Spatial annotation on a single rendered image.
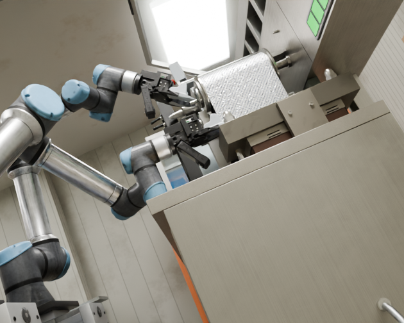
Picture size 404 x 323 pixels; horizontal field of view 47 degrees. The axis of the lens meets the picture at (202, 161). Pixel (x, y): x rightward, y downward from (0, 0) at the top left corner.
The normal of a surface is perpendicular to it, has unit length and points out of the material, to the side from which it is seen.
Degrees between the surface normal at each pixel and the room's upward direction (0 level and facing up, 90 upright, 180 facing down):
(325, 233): 90
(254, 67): 90
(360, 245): 90
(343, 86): 90
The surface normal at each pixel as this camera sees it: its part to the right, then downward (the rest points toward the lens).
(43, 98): 0.66, -0.58
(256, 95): -0.04, -0.32
